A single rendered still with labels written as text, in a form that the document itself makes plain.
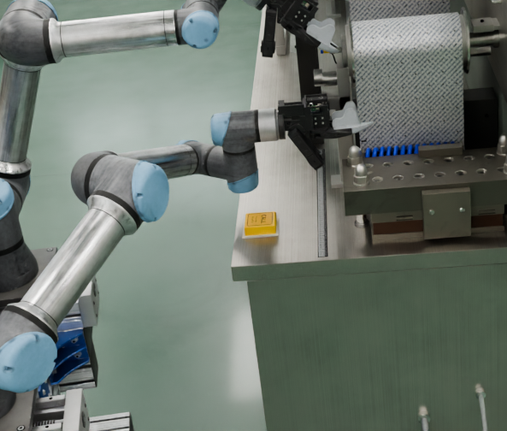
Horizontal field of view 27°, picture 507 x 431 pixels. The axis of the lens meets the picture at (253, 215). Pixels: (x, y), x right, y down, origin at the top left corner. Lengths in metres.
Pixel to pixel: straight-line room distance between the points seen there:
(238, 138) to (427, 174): 0.43
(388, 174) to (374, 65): 0.24
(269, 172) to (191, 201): 1.90
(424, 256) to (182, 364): 1.46
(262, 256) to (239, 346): 1.31
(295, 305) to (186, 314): 1.50
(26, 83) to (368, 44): 0.78
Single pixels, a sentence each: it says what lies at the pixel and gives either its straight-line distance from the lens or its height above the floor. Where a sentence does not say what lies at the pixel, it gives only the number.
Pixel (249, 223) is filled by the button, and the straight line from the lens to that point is 2.43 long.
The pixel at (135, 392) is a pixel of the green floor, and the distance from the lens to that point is 3.52.
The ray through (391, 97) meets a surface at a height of 1.16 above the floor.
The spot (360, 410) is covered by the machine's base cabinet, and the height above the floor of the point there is 0.48.
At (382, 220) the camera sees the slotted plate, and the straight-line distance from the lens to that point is 2.35.
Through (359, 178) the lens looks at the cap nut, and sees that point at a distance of 2.31.
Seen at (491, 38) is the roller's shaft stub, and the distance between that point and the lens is 2.45.
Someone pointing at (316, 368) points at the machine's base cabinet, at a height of 0.62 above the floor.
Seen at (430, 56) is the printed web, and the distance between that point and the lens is 2.40.
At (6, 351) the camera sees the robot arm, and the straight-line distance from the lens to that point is 1.97.
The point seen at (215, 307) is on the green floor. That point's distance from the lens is 3.85.
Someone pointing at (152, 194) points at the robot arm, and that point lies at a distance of 2.14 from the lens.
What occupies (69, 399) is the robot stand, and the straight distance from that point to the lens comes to 2.24.
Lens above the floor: 2.09
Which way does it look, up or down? 28 degrees down
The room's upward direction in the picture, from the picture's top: 7 degrees counter-clockwise
